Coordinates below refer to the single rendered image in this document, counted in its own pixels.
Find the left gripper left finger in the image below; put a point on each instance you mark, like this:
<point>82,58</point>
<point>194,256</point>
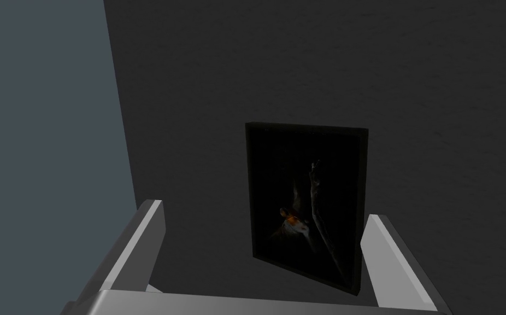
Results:
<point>133,249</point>

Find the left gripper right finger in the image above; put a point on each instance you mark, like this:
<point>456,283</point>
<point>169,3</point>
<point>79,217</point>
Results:
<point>393,267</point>

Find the dark framed wall picture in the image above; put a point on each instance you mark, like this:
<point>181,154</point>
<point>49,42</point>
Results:
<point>305,197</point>

